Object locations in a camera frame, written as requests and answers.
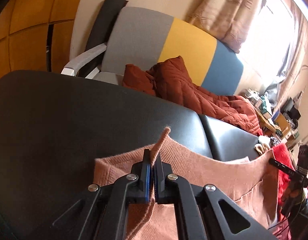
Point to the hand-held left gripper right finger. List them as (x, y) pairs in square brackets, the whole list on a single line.
[(160, 182)]

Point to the cluster of small jars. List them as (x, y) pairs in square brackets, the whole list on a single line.
[(251, 95)]

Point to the blue container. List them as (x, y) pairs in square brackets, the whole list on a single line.
[(276, 114)]

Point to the beige patterned curtain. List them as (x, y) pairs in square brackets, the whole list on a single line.
[(301, 62)]

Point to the red knit sweater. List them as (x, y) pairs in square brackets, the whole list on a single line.
[(281, 152)]

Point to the green box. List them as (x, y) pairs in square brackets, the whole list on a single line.
[(265, 105)]

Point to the grey yellow blue sofa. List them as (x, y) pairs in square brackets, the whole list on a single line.
[(139, 37)]

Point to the rust quilted jacket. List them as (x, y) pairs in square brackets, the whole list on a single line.
[(194, 100)]

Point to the wooden chair back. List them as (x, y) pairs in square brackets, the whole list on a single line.
[(284, 125)]

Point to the cream knit garment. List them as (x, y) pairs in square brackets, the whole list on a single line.
[(260, 147)]

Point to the wooden desk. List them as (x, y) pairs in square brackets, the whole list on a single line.
[(265, 121)]

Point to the wooden wardrobe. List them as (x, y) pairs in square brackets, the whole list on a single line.
[(26, 30)]

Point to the pink knit sweater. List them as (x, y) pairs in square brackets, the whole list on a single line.
[(206, 180)]

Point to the starfish print curtain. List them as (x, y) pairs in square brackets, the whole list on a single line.
[(219, 10)]

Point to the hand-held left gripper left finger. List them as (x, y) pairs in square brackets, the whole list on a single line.
[(144, 177)]

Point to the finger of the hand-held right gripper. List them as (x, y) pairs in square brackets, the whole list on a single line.
[(281, 167)]

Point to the person's right hand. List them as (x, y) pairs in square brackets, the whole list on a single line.
[(292, 195)]

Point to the black monitor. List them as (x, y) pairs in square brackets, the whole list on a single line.
[(291, 107)]

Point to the silver plastic bag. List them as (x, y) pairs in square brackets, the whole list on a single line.
[(273, 90)]

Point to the leopard print cloth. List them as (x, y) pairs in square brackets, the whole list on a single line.
[(274, 141)]

